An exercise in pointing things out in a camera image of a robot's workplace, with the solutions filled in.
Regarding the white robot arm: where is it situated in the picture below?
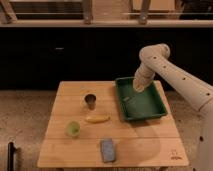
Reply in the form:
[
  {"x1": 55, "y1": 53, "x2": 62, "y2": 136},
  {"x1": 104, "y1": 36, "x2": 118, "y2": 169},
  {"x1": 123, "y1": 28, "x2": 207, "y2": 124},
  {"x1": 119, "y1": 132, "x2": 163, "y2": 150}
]
[{"x1": 133, "y1": 43, "x2": 213, "y2": 171}]

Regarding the green plastic tray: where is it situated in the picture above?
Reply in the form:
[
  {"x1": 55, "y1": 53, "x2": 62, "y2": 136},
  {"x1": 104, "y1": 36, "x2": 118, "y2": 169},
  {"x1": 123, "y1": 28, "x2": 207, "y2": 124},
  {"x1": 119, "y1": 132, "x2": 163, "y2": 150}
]
[{"x1": 115, "y1": 77, "x2": 167, "y2": 122}]

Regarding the metal cup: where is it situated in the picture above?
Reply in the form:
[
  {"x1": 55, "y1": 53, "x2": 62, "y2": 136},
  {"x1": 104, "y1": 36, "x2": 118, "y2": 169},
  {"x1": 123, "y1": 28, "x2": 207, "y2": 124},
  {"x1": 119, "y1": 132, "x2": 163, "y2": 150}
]
[{"x1": 84, "y1": 94, "x2": 96, "y2": 110}]

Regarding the yellow banana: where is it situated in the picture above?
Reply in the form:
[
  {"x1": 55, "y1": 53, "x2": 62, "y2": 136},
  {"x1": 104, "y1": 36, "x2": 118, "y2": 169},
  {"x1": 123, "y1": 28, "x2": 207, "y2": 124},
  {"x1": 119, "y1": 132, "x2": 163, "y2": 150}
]
[{"x1": 86, "y1": 115, "x2": 110, "y2": 123}]

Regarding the wooden table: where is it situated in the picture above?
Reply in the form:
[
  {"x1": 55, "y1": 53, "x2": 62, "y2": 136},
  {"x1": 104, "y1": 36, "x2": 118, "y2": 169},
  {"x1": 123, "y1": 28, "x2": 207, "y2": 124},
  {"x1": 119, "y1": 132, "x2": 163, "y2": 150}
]
[{"x1": 37, "y1": 81, "x2": 189, "y2": 168}]

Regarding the blue grey sponge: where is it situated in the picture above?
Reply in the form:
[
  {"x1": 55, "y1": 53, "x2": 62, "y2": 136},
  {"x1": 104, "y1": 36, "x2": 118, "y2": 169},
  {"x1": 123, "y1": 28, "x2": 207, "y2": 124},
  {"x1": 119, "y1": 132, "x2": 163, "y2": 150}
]
[{"x1": 100, "y1": 139, "x2": 116, "y2": 163}]

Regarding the green plastic cup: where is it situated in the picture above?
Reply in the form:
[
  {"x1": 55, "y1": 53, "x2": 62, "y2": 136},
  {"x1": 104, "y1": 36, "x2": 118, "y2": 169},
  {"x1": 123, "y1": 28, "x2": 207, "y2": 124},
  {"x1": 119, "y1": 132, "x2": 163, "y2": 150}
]
[{"x1": 65, "y1": 121, "x2": 80, "y2": 137}]

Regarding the wooden railing shelf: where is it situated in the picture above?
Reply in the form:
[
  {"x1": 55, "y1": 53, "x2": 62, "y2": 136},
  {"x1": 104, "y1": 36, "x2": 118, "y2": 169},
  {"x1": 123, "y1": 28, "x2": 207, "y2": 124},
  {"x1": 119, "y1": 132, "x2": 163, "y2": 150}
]
[{"x1": 0, "y1": 0, "x2": 213, "y2": 28}]

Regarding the black chair part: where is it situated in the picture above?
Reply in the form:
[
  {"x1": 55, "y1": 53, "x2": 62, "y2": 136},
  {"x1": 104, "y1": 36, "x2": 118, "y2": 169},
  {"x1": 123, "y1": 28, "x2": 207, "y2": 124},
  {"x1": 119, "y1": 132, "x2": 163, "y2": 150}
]
[{"x1": 7, "y1": 142, "x2": 16, "y2": 171}]

